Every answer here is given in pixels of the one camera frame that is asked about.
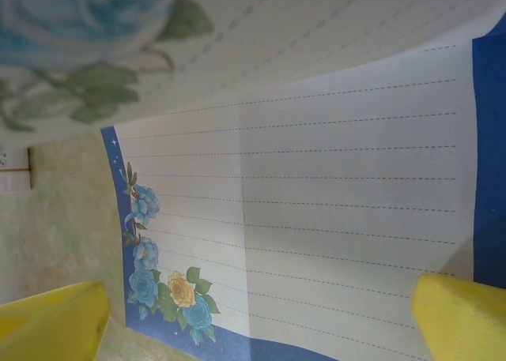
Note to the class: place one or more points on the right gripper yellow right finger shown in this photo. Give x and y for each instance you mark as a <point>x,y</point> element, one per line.
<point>466,321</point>

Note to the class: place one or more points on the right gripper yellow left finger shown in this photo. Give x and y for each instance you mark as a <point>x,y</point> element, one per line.
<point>51,329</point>

